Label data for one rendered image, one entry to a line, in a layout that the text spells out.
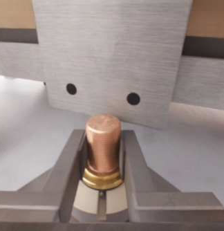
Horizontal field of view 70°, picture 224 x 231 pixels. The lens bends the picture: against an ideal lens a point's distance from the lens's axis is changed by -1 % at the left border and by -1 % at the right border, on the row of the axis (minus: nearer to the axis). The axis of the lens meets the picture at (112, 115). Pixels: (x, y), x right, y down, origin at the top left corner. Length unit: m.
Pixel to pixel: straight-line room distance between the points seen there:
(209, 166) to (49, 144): 0.28
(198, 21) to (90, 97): 0.15
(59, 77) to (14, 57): 0.13
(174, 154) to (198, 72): 0.17
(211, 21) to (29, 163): 0.31
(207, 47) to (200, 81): 0.06
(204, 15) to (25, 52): 0.22
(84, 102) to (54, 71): 0.04
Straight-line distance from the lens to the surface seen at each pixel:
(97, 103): 0.15
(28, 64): 0.26
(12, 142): 0.36
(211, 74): 0.19
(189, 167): 0.30
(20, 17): 0.32
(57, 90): 0.17
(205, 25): 0.22
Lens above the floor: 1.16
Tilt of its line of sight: 30 degrees up
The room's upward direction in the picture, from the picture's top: 178 degrees counter-clockwise
